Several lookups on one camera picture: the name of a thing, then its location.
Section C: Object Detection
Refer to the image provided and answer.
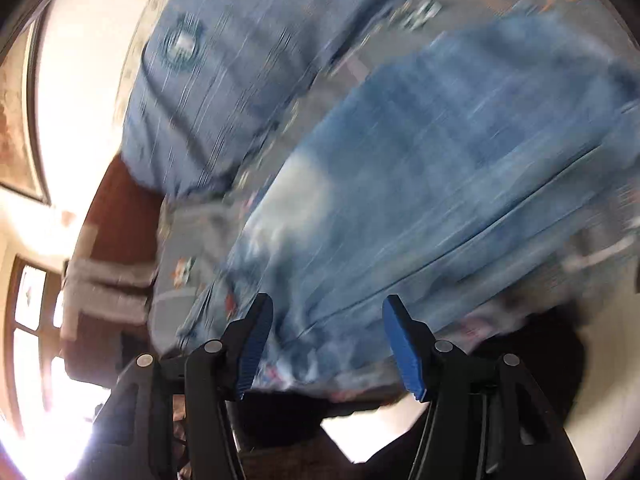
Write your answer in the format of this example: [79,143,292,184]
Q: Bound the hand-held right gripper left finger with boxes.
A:
[87,292,274,480]

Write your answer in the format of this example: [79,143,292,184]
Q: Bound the grey patterned bed sheet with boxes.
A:
[150,0,640,403]

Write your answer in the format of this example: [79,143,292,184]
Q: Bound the dark cloth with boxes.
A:
[235,310,591,480]

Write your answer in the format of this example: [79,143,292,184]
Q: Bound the grey cloth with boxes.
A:
[60,257,156,341]

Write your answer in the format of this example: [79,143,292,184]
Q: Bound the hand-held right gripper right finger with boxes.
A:
[381,294,588,480]

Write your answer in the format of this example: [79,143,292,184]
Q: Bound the framed wall picture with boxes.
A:
[0,20,51,206]

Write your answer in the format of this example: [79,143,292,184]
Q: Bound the wooden framed window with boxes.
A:
[0,255,66,441]

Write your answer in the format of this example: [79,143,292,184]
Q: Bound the blue denim pants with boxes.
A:
[180,12,640,401]

